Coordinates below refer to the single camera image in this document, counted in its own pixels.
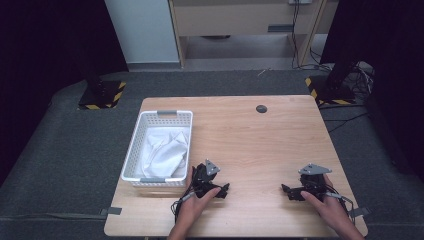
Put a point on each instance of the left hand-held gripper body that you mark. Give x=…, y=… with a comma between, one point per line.
x=201, y=176

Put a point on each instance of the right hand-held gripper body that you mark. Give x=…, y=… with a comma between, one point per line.
x=313, y=185

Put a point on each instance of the white printed t-shirt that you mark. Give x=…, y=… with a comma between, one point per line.
x=166, y=150

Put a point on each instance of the white plastic basket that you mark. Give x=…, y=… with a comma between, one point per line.
x=131, y=146

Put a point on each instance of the person's right hand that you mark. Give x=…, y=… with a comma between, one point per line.
x=333, y=210

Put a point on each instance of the person's left hand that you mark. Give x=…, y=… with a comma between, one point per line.
x=190, y=210

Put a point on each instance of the grey tape piece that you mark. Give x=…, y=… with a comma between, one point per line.
x=363, y=211
x=113, y=211

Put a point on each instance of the grey round table grommet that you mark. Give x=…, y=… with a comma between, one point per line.
x=261, y=109

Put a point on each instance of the black stand with striped base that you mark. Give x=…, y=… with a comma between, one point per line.
x=328, y=93
x=100, y=96

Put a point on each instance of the small pale floor scrap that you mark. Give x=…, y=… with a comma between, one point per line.
x=263, y=72

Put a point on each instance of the dark curtain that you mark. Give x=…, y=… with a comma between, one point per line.
x=393, y=50

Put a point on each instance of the white cabinet panel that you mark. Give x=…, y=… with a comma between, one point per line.
x=143, y=30

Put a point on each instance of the light wooden desk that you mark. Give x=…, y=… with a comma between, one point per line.
x=233, y=20

